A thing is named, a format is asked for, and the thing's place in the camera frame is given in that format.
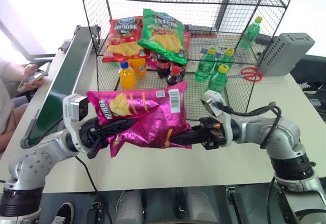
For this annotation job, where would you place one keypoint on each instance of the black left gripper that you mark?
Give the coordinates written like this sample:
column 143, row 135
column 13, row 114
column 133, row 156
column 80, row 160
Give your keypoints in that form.
column 87, row 135

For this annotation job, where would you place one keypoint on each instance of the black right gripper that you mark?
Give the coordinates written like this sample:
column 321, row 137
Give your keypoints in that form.
column 217, row 133

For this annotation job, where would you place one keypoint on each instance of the magenta potato chips bag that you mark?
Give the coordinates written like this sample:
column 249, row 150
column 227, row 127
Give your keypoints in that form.
column 150, row 114

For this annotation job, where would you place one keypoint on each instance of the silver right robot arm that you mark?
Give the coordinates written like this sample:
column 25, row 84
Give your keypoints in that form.
column 287, row 132

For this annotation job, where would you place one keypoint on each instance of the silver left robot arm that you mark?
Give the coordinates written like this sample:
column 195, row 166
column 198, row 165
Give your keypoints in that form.
column 30, row 160

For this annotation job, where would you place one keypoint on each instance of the green belt conveyor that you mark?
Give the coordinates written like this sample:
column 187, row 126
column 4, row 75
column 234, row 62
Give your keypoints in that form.
column 66, row 81

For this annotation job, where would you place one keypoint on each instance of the person's bare hand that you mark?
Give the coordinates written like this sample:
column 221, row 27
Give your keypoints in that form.
column 34, row 84

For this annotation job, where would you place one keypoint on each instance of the orange soda bottle blue cap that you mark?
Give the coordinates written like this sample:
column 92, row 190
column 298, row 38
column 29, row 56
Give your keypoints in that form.
column 127, row 79

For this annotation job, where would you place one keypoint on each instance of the cola bottle red cap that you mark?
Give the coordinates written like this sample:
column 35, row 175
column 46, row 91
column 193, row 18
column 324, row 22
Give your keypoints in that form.
column 174, row 77

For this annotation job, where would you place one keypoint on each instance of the green soda bottle yellow cap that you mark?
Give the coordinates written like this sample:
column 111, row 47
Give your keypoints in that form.
column 227, row 58
column 206, row 66
column 217, row 80
column 250, row 34

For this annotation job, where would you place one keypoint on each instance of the grey rounded robot leg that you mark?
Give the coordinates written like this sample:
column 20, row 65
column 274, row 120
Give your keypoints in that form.
column 202, row 206
column 128, row 208

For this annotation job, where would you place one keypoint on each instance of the magenta chips bag under pile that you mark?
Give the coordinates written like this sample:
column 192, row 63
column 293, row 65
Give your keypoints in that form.
column 153, row 60

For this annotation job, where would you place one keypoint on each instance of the black sneaker white laces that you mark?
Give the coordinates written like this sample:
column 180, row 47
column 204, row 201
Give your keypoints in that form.
column 63, row 213

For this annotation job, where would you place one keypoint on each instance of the blue white label packet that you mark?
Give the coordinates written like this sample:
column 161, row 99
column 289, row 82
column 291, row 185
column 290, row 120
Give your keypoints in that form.
column 217, row 51

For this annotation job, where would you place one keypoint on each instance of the red snack bag edge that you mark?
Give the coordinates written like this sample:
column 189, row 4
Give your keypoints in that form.
column 187, row 42

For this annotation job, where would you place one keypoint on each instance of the smartphone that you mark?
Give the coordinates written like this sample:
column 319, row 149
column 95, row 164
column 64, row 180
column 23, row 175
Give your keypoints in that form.
column 31, row 77

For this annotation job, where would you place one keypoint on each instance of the red potato chips bag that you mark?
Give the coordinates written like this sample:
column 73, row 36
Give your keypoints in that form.
column 122, row 40

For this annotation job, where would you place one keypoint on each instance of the green potato chips bag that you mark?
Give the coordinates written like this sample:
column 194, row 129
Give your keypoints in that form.
column 163, row 35

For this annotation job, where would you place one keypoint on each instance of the person in light clothes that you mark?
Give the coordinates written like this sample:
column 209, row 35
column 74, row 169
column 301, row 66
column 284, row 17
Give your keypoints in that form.
column 7, row 101

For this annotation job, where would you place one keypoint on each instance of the grey plastic box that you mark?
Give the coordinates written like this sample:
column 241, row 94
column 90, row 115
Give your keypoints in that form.
column 285, row 56

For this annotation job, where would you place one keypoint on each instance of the black shoe white sole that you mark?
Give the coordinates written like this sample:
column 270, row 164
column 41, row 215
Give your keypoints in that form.
column 309, row 86

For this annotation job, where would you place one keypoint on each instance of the grey remote control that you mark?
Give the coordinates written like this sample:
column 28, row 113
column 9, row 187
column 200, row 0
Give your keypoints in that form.
column 315, row 102

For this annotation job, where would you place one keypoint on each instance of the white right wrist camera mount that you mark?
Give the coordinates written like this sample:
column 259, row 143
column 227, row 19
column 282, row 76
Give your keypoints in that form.
column 216, row 104

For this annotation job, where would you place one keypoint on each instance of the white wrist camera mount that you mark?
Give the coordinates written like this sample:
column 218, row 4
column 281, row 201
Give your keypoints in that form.
column 216, row 104
column 74, row 109

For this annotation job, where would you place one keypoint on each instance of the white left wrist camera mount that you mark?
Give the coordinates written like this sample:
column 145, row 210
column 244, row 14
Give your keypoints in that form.
column 74, row 109

